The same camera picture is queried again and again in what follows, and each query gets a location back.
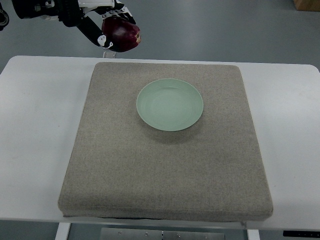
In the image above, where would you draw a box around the black white robot left hand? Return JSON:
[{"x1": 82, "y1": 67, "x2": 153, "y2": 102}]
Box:
[{"x1": 12, "y1": 0, "x2": 136, "y2": 50}]

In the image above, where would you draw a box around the dark red apple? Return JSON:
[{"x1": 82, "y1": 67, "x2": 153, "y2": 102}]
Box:
[{"x1": 101, "y1": 16, "x2": 141, "y2": 53}]

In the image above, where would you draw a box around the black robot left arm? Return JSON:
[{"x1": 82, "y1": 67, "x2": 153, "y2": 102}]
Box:
[{"x1": 0, "y1": 0, "x2": 14, "y2": 32}]

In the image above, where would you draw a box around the lower metal floor plate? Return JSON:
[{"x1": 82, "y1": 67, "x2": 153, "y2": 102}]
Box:
[{"x1": 102, "y1": 50, "x2": 117, "y2": 59}]

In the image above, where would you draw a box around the light green plate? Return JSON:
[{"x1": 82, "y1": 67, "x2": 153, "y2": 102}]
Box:
[{"x1": 136, "y1": 78, "x2": 204, "y2": 132}]

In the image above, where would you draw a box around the beige fabric cushion mat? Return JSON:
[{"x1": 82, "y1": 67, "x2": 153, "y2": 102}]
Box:
[{"x1": 58, "y1": 62, "x2": 273, "y2": 222}]

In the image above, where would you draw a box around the white left table leg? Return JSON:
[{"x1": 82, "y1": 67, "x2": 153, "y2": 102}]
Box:
[{"x1": 54, "y1": 222, "x2": 71, "y2": 240}]

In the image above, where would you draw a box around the white table leg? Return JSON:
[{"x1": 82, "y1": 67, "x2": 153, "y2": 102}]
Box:
[
  {"x1": 54, "y1": 222, "x2": 71, "y2": 240},
  {"x1": 246, "y1": 229, "x2": 261, "y2": 240}
]

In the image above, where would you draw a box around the cardboard box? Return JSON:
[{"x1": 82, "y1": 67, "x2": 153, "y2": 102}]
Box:
[{"x1": 293, "y1": 0, "x2": 320, "y2": 12}]

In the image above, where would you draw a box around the white right table leg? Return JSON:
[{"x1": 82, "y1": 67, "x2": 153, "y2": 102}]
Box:
[{"x1": 246, "y1": 229, "x2": 261, "y2": 240}]

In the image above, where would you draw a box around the black table control panel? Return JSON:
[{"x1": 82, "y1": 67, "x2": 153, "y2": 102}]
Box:
[{"x1": 283, "y1": 230, "x2": 320, "y2": 238}]

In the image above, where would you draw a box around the metal table base plate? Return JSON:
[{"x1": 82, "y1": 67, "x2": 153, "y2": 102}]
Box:
[{"x1": 99, "y1": 227, "x2": 226, "y2": 240}]

